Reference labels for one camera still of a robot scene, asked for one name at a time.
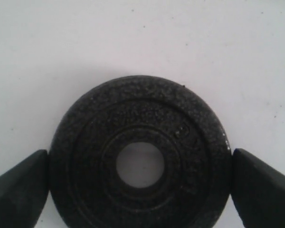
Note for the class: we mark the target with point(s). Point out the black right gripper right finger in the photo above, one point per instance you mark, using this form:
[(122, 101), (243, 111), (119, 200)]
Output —
[(258, 192)]

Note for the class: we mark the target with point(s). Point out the black weight plate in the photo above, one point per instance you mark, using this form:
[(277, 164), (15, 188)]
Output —
[(140, 152)]

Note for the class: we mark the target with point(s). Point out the white plastic tray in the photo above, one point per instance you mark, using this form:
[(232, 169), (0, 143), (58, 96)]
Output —
[(229, 52)]

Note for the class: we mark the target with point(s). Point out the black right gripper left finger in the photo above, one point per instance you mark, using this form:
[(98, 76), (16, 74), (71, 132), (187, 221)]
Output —
[(24, 191)]

